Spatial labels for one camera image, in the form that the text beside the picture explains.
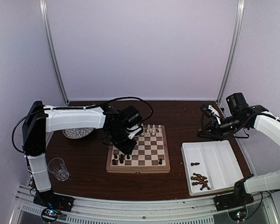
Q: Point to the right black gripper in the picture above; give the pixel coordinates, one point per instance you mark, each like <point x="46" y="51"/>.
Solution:
<point x="215" y="131"/>

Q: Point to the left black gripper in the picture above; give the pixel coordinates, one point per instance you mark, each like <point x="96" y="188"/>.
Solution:
<point x="126" y="149"/>

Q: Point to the brown chess pieces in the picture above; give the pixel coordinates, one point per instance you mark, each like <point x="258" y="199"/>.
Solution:
<point x="195" y="164"/>

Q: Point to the wooden chess board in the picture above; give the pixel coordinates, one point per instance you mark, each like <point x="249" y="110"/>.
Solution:
<point x="144" y="157"/>

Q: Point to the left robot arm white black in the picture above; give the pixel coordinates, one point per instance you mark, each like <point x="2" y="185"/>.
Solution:
<point x="41" y="132"/>

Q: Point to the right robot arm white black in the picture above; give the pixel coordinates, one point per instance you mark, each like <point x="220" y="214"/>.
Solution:
<point x="243" y="117"/>

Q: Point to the white chess pieces row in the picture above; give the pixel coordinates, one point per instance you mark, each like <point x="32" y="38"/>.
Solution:
<point x="152" y="130"/>

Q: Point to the brown chess piece pile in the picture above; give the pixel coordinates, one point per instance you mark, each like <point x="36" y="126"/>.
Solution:
<point x="200" y="181"/>

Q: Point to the white plastic compartment tray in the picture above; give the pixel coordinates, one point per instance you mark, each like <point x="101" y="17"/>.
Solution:
<point x="217" y="162"/>

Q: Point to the patterned ceramic plate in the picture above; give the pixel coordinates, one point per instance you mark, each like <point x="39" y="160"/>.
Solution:
<point x="77" y="133"/>

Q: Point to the clear drinking glass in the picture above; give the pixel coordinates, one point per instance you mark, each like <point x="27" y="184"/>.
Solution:
<point x="58" y="169"/>

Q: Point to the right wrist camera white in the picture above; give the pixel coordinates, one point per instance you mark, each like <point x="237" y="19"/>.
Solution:
<point x="211" y="112"/>

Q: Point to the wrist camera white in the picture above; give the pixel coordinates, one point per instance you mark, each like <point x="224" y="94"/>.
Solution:
<point x="211" y="112"/>
<point x="136" y="132"/>

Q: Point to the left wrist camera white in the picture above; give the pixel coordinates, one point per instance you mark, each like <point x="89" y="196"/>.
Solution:
<point x="136" y="132"/>

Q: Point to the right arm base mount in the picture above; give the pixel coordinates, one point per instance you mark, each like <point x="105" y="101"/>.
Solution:
<point x="229" y="201"/>

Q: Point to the right aluminium frame post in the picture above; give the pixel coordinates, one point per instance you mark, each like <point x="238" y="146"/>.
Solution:
<point x="234" y="43"/>

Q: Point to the aluminium frame post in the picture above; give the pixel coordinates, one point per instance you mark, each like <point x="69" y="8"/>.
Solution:
<point x="234" y="43"/>
<point x="52" y="52"/>

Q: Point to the front aluminium rail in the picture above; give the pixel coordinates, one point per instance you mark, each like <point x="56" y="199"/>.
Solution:
<point x="183" y="211"/>

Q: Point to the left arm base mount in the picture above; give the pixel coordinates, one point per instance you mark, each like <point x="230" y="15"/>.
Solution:
<point x="54" y="201"/>

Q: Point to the left aluminium frame post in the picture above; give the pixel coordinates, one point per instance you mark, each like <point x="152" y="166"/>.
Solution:
<point x="52" y="52"/>

